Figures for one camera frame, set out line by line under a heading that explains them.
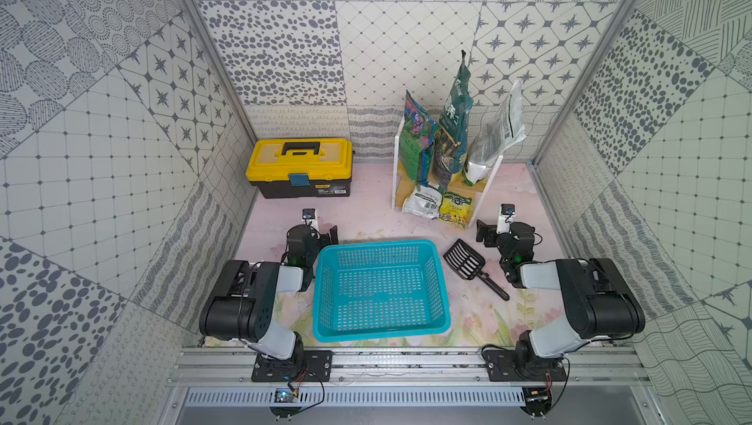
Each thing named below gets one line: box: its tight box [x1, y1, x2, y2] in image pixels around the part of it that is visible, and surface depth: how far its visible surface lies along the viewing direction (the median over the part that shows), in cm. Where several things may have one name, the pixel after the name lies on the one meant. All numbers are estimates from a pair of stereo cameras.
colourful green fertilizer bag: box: [399, 89, 437, 187], surface depth 81 cm
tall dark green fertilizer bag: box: [432, 49, 474, 189], surface depth 77 cm
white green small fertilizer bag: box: [401, 182, 445, 221], surface depth 103 cm
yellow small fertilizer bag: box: [437, 191, 473, 231], surface depth 101 cm
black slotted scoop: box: [442, 237, 511, 302], surface depth 95 cm
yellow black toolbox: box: [245, 138, 354, 199], surface depth 102 cm
